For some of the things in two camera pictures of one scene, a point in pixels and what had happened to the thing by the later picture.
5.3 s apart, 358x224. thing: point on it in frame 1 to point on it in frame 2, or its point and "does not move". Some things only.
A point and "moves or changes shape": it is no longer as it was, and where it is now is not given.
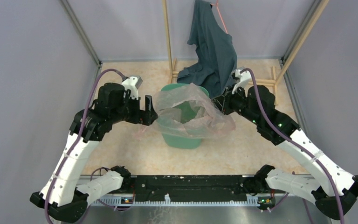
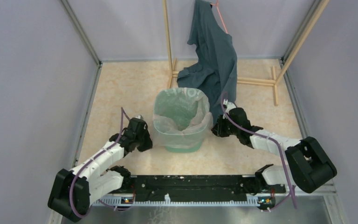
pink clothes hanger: x=216 y=4 does not move
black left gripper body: x=131 y=112 to x=144 y=142
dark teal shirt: x=216 y=54 does not move
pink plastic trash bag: x=183 y=112 moves or changes shape
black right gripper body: x=232 y=102 to x=226 y=128
